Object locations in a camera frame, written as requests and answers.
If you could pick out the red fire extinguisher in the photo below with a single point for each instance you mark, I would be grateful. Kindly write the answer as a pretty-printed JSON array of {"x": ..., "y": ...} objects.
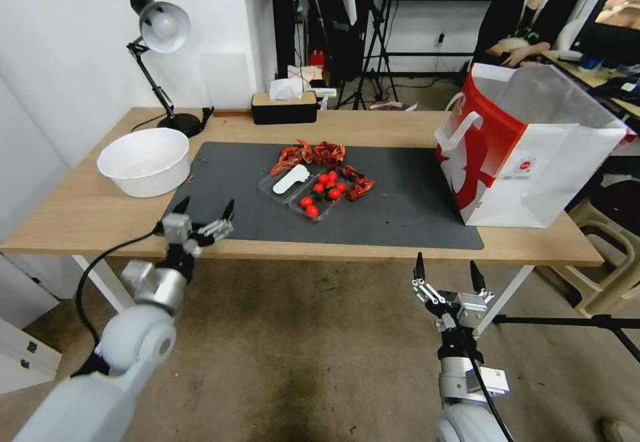
[{"x": 316, "y": 57}]

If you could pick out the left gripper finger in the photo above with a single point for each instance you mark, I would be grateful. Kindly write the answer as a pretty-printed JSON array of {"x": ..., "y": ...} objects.
[
  {"x": 183, "y": 205},
  {"x": 220, "y": 227}
]

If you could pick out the black computer monitor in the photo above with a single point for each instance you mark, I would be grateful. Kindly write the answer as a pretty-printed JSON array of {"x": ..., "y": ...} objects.
[{"x": 615, "y": 7}]

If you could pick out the white tissue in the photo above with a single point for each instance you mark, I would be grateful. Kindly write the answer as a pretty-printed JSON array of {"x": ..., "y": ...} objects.
[{"x": 285, "y": 89}]

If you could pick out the wooden office desk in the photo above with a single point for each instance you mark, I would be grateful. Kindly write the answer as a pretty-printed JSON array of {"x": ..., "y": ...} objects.
[{"x": 600, "y": 74}]

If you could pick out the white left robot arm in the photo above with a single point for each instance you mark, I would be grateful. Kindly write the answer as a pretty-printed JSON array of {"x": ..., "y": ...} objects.
[{"x": 100, "y": 362}]

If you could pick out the wooden table with white legs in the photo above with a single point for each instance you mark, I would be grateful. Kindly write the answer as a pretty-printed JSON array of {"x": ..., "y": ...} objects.
[{"x": 80, "y": 212}]

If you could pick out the white cabinet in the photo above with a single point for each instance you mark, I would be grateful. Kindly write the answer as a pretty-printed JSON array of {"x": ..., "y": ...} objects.
[{"x": 25, "y": 342}]

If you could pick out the black camera tripod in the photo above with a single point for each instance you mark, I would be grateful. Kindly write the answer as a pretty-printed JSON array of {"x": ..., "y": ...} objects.
[{"x": 372, "y": 37}]

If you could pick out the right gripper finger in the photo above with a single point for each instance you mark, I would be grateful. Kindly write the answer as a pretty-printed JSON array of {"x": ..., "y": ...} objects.
[
  {"x": 481, "y": 282},
  {"x": 427, "y": 292}
]

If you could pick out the black and silver desk lamp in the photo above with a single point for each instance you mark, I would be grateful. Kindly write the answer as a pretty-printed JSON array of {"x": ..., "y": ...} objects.
[{"x": 162, "y": 27}]

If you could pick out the clear disposable takeout box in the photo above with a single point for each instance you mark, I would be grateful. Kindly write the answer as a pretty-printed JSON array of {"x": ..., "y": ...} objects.
[{"x": 287, "y": 197}]

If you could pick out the dark grey table mat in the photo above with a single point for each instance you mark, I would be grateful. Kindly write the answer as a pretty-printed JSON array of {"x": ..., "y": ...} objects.
[{"x": 410, "y": 197}]

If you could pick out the red and white delivery bag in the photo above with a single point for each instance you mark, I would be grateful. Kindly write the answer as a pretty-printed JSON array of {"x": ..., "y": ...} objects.
[{"x": 545, "y": 162}]

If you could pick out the cardboard box with red tape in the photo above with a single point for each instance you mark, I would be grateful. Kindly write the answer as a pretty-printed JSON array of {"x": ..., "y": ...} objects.
[{"x": 302, "y": 73}]

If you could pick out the black stand with long bar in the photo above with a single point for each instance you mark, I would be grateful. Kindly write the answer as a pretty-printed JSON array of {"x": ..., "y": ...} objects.
[{"x": 575, "y": 321}]

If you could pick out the white plastic bowl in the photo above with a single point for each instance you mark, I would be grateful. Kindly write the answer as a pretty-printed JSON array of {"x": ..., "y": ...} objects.
[{"x": 142, "y": 162}]

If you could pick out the white flat plastic piece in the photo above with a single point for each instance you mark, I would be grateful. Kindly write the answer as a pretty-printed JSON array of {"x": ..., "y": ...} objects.
[{"x": 290, "y": 179}]

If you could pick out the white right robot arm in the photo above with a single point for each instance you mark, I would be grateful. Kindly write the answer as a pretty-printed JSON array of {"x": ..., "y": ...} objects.
[{"x": 462, "y": 402}]

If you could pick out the person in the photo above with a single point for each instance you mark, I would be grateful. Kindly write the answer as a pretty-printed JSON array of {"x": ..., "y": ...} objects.
[{"x": 525, "y": 7}]

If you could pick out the beige plastic stool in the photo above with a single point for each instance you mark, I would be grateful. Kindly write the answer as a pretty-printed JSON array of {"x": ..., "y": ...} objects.
[{"x": 610, "y": 257}]

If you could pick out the black tissue box wooden lid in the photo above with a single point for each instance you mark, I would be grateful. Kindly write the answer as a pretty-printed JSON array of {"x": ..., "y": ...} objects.
[{"x": 285, "y": 111}]

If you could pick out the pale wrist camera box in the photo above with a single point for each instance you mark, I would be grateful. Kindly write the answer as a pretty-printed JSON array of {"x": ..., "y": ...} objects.
[
  {"x": 470, "y": 304},
  {"x": 177, "y": 227}
]

